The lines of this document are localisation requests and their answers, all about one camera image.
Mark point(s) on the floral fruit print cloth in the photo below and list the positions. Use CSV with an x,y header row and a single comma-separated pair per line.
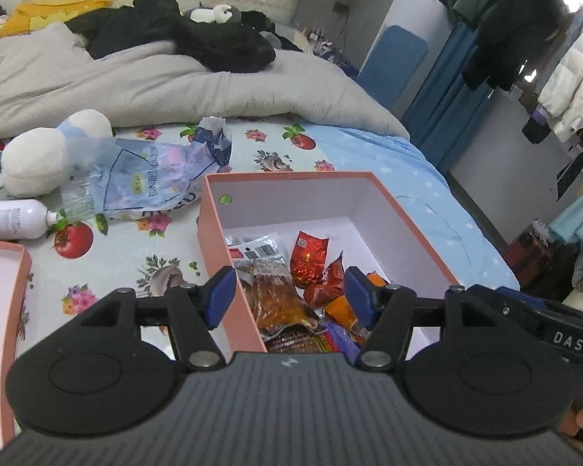
x,y
121,252

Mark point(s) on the clear blue printed plastic bag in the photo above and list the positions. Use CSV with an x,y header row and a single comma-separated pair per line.
x,y
141,174

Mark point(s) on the red brown bag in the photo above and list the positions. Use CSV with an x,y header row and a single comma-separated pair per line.
x,y
534,257

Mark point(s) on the white blue plush toy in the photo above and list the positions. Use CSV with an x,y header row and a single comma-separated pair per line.
x,y
34,155

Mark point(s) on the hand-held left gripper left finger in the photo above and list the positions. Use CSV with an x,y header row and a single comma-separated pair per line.
x,y
221,293

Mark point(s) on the blue padded board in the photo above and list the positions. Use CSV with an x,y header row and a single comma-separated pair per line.
x,y
393,63

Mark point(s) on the yellow cloth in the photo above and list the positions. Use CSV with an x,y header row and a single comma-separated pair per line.
x,y
43,12

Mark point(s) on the blue curtain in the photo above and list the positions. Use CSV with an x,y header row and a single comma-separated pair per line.
x,y
442,107

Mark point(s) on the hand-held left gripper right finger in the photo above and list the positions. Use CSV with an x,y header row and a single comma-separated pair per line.
x,y
357,297

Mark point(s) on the small white plush toy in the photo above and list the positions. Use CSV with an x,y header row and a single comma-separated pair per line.
x,y
211,13

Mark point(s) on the teal cloth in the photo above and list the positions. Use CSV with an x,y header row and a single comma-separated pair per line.
x,y
575,218

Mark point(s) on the hanging white puffer jacket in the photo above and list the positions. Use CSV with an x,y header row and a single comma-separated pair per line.
x,y
573,77

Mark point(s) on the white spray bottle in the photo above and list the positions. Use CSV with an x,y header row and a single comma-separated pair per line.
x,y
9,221

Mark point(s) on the group of small bottles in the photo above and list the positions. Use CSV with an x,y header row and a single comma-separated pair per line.
x,y
325,46

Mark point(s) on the black wall socket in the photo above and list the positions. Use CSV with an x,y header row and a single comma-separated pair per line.
x,y
340,7

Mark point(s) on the orange box lid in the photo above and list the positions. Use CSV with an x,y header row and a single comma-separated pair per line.
x,y
0,330

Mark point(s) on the blue white snack packet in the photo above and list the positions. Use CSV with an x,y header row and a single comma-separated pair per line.
x,y
342,342

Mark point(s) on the dark red snack packet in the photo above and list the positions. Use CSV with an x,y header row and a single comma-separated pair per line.
x,y
328,285

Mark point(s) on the orange snack packet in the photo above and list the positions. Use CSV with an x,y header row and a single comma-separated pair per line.
x,y
344,311

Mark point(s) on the grey quilt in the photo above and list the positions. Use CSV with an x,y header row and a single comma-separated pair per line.
x,y
175,87

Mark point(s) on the black fleece clothes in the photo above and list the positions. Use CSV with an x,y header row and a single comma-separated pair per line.
x,y
213,43

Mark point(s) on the hanging black jacket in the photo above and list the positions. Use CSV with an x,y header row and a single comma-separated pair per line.
x,y
520,29

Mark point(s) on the shiny red snack packet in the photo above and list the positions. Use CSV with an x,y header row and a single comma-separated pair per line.
x,y
308,255

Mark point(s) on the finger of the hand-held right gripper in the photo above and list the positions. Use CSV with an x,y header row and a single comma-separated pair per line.
x,y
507,308

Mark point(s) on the clear brown snack packet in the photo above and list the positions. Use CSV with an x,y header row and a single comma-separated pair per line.
x,y
277,296

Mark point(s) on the orange cardboard box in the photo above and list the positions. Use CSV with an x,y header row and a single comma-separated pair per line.
x,y
408,252

